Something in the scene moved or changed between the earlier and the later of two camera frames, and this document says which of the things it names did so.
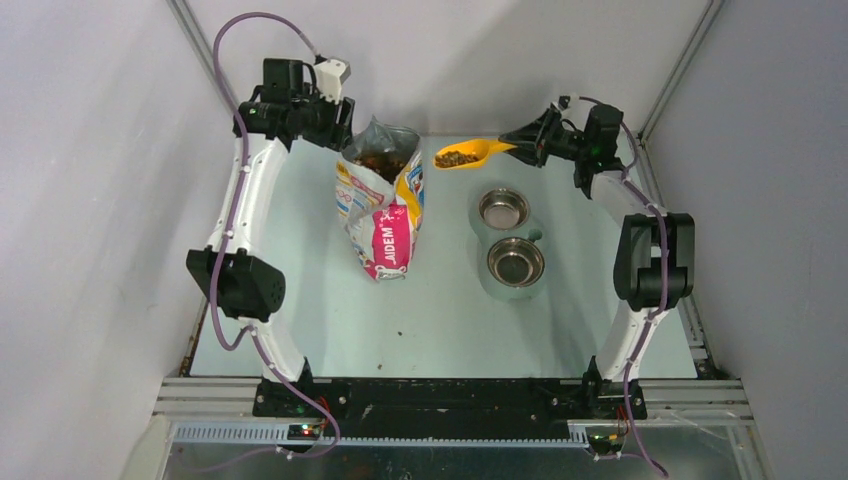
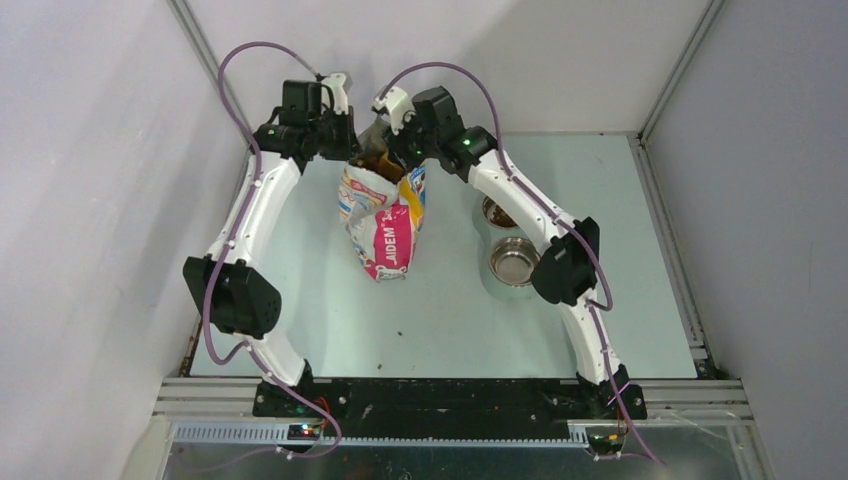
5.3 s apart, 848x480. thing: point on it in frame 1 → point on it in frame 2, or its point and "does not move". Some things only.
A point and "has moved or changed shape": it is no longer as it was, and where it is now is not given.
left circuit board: [304, 432] does not move
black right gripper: [534, 140] → [396, 147]
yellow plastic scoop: [469, 154] has moved or changed shape
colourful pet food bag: [380, 188] does not move
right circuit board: [606, 443] does not move
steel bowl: [504, 209] does not move
